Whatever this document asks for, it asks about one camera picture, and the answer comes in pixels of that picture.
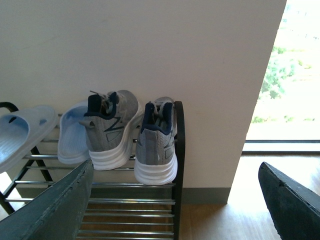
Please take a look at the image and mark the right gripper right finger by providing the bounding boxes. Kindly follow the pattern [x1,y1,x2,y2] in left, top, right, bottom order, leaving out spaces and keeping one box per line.
[258,162,320,240]

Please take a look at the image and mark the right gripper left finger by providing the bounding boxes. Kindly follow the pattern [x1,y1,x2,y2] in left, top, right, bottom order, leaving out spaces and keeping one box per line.
[0,160,94,240]

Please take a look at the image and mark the light blue slipper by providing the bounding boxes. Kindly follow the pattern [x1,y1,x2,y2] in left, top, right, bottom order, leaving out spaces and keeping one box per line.
[57,100,90,165]
[0,105,58,173]

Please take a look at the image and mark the grey knit sneaker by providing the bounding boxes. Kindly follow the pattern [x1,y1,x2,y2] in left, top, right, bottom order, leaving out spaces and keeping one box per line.
[134,96,178,186]
[79,90,143,171]

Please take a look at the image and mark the black metal shoe rack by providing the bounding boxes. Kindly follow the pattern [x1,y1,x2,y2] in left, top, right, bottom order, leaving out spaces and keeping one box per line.
[0,101,185,240]

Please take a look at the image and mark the grey window frame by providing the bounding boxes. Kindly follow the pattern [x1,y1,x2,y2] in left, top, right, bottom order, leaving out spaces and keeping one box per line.
[242,140,320,155]

